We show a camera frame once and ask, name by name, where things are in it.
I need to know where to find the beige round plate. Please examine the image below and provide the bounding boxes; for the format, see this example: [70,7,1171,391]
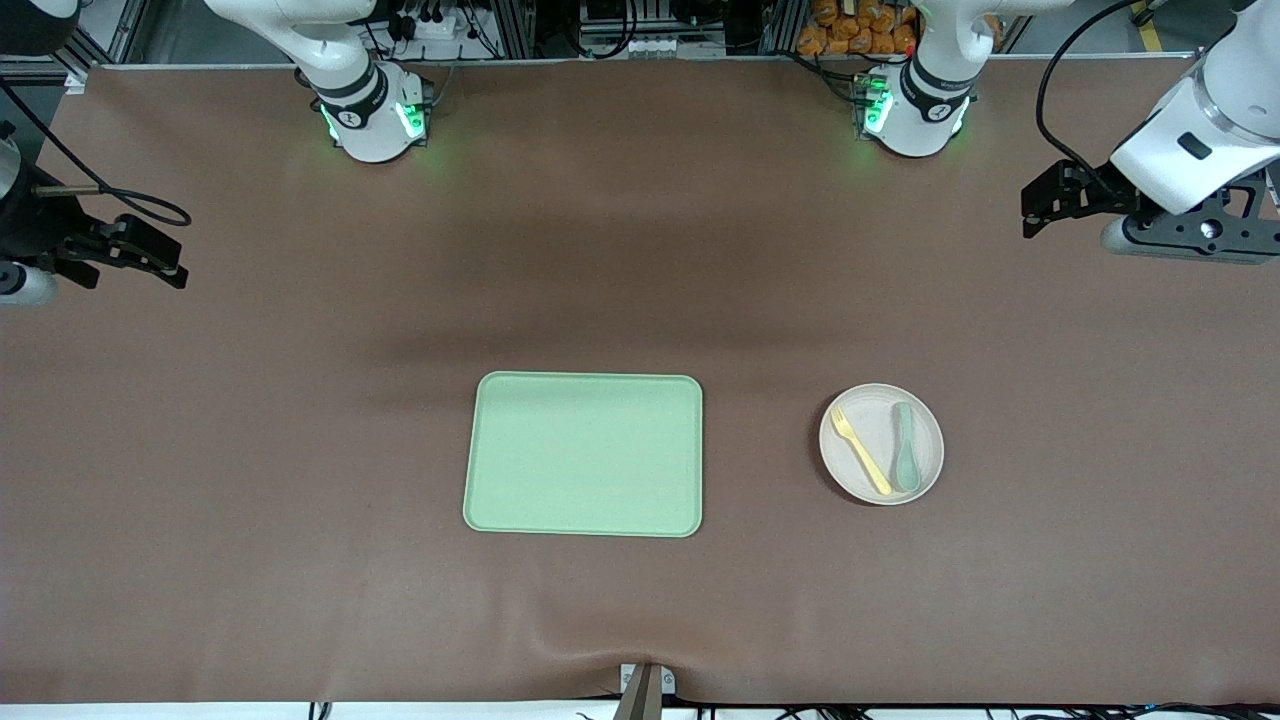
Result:
[819,384,945,506]

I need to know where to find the sage green plastic spoon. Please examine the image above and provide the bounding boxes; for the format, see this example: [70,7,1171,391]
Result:
[893,401,924,494]

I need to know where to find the yellow plastic fork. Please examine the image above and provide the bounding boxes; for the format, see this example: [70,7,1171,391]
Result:
[830,406,893,497]

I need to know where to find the brown table cover sheet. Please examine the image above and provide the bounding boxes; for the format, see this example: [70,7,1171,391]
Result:
[0,55,1280,706]

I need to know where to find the pile of orange packets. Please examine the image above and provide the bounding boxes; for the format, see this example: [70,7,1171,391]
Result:
[797,0,919,57]

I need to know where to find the white power strip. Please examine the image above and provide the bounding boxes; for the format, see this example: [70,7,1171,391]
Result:
[395,8,471,43]

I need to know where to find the light green rectangular tray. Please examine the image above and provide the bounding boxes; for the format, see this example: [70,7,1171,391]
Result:
[463,371,704,539]

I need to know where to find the metal table edge clamp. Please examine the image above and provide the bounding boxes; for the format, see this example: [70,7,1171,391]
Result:
[619,662,677,720]

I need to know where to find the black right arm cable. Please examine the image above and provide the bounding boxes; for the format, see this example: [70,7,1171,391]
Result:
[0,80,193,229]

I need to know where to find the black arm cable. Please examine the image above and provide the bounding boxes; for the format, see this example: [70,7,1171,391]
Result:
[1036,0,1251,196]
[0,80,193,229]

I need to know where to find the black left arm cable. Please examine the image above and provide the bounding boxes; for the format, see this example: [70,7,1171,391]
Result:
[1036,0,1251,196]

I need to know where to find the aluminium frame rail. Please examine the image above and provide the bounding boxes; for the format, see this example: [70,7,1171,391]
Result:
[0,0,151,96]

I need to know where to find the aluminium frame post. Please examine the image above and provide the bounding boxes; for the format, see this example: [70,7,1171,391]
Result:
[495,0,536,59]
[762,0,804,56]

